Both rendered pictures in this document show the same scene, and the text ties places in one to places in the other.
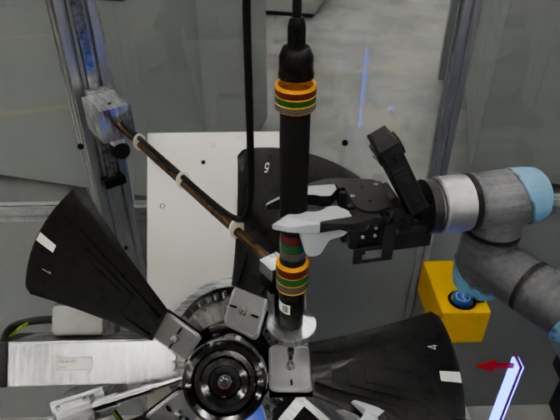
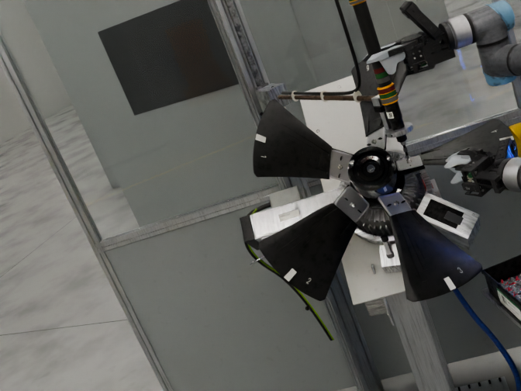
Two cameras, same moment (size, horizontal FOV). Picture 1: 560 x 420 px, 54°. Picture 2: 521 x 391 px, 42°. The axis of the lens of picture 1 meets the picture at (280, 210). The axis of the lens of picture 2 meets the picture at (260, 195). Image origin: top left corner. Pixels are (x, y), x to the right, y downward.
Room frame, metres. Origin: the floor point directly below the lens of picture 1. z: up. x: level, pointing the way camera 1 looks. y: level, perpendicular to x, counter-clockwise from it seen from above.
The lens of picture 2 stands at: (-1.15, -0.07, 1.80)
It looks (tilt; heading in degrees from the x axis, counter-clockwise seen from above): 18 degrees down; 15
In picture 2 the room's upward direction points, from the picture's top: 22 degrees counter-clockwise
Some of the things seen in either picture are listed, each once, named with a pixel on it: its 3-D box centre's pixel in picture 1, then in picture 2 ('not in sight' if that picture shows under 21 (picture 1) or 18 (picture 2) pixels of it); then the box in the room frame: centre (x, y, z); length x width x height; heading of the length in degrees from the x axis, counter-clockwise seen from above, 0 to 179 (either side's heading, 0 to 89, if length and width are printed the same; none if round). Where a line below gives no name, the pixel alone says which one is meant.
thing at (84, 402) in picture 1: (77, 412); not in sight; (0.53, 0.33, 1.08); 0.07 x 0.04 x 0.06; 102
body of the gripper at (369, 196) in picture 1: (387, 216); (426, 47); (0.56, -0.14, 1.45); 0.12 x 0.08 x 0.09; 102
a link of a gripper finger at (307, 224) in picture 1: (312, 236); (388, 63); (0.51, -0.04, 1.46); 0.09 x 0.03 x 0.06; 110
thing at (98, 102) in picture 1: (107, 115); (272, 97); (1.04, 0.36, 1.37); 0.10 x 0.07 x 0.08; 37
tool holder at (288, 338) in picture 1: (287, 299); (391, 114); (0.54, -0.01, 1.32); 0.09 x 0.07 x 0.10; 37
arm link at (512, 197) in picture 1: (501, 199); (488, 22); (0.59, -0.29, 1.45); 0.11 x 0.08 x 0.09; 102
